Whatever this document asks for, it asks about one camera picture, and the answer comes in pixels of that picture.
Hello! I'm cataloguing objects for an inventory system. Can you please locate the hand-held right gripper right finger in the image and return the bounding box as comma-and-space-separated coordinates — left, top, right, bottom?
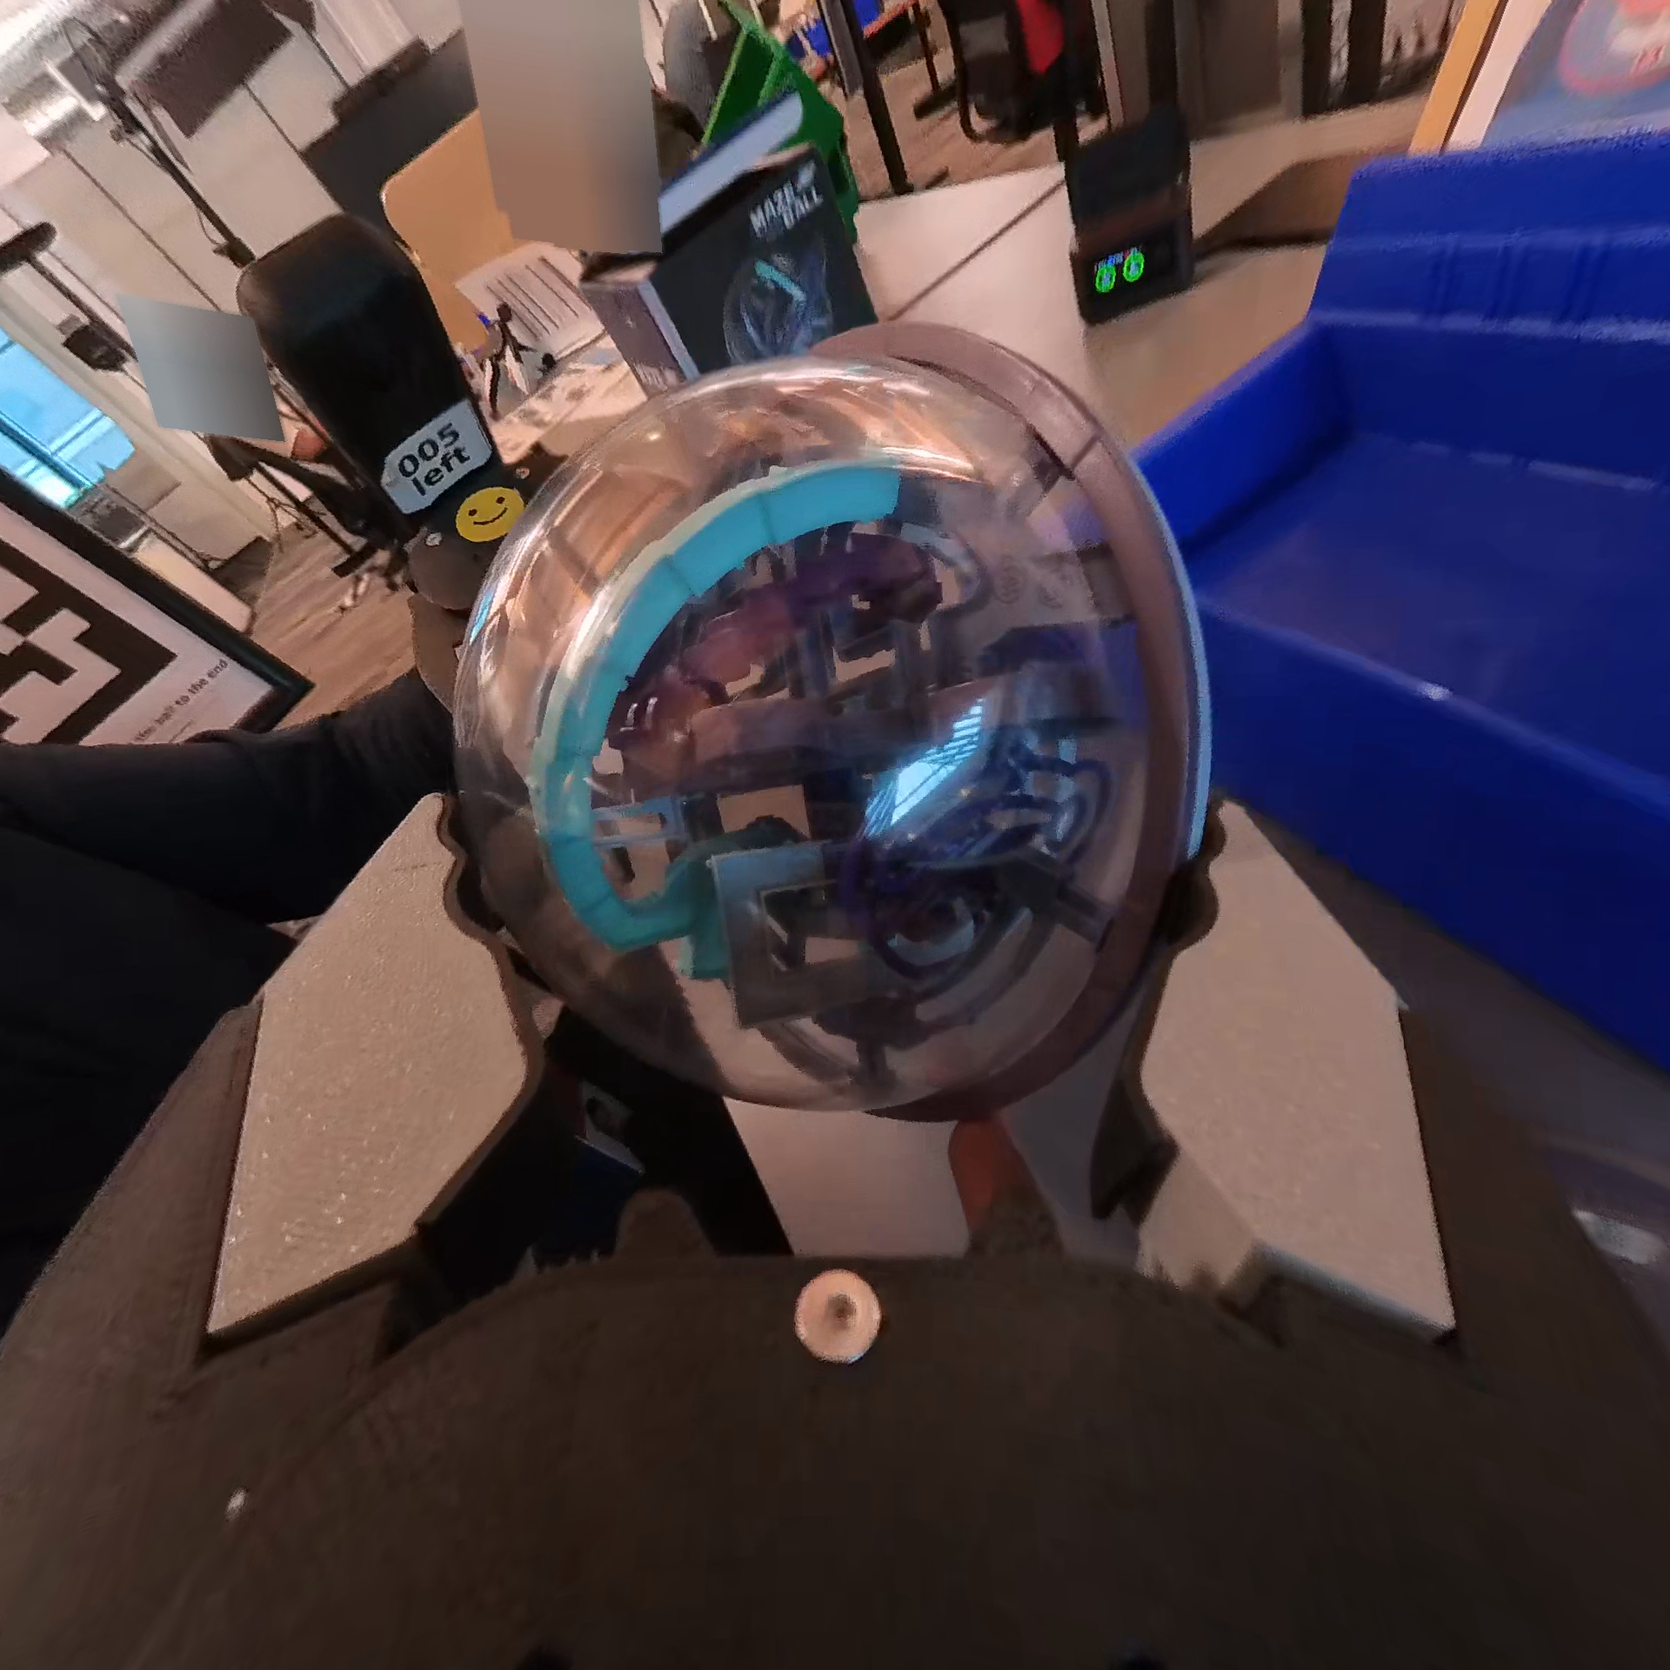
1095, 805, 1457, 1334

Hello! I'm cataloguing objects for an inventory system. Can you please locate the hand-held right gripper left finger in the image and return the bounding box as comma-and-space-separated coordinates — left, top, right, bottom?
209, 788, 550, 1348

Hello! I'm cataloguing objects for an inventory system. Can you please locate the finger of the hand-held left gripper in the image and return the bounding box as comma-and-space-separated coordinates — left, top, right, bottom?
411, 595, 461, 709

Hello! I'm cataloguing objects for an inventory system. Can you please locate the clear plastic maze ball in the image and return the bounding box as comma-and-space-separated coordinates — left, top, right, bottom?
450, 323, 1218, 1121

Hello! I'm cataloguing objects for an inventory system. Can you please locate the person's left forearm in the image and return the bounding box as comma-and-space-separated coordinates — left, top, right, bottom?
0, 672, 461, 921

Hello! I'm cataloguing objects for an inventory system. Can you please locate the dark maze ball box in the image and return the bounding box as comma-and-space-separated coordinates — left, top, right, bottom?
581, 92, 881, 396

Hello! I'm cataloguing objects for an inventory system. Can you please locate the person's right hand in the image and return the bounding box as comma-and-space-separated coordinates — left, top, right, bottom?
948, 1113, 1036, 1236

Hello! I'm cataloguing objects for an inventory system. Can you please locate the brown partition board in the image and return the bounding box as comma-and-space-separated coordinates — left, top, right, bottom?
303, 107, 522, 356

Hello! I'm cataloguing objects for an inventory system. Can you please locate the small black tripod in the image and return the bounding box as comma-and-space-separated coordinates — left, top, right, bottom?
473, 301, 561, 417

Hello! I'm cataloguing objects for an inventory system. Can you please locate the white printed paper sheet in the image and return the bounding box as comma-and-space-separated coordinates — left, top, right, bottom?
456, 247, 593, 382

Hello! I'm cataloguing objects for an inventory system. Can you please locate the green plastic crate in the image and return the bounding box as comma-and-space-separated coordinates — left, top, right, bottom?
703, 0, 861, 213

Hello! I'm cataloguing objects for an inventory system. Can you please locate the blue plastic bin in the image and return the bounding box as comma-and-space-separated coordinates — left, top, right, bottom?
1134, 137, 1670, 1034

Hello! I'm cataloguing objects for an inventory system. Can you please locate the red office chair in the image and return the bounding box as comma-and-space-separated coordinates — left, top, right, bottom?
938, 0, 1114, 147

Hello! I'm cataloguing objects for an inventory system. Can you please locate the small black display device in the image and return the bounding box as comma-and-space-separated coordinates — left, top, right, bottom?
1063, 107, 1198, 327

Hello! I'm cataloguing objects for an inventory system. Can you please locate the framed wall picture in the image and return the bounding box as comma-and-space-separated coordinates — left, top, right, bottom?
1410, 0, 1670, 152

